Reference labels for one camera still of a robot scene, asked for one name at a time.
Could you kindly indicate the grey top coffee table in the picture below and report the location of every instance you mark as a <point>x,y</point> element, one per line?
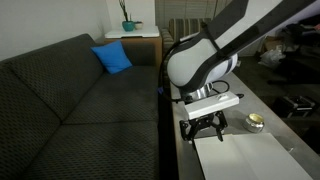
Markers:
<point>187,163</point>

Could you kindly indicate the white plastic bag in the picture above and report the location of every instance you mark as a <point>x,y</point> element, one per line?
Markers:
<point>271,58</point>

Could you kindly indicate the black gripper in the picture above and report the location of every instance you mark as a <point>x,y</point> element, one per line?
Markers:
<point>190,128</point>

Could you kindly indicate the cardboard box on floor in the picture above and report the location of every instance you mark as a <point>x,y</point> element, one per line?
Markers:
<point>270,43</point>

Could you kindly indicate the dark grey fabric sofa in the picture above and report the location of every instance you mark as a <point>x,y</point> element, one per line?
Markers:
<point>64,117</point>

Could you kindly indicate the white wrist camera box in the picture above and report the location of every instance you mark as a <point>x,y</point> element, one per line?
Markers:
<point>211,104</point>

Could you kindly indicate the striped upholstered armchair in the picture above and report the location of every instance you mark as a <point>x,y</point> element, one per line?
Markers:
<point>179,28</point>

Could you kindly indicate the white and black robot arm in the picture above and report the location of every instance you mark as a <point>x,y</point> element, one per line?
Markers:
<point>203,58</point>

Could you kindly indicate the small white plant pot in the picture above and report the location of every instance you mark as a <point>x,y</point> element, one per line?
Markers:
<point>138,25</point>

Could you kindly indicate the blue throw pillow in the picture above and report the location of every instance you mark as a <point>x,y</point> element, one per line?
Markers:
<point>112,56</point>

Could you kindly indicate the dark cluttered desk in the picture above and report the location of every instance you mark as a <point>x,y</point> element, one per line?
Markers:
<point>303,38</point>

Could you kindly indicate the wooden side table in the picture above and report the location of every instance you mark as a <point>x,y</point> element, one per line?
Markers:
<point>142,58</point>

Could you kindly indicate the teal pot with plant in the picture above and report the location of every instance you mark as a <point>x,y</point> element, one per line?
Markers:
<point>127,24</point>

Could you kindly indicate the black box on floor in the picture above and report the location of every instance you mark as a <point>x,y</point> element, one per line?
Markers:
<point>294,106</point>

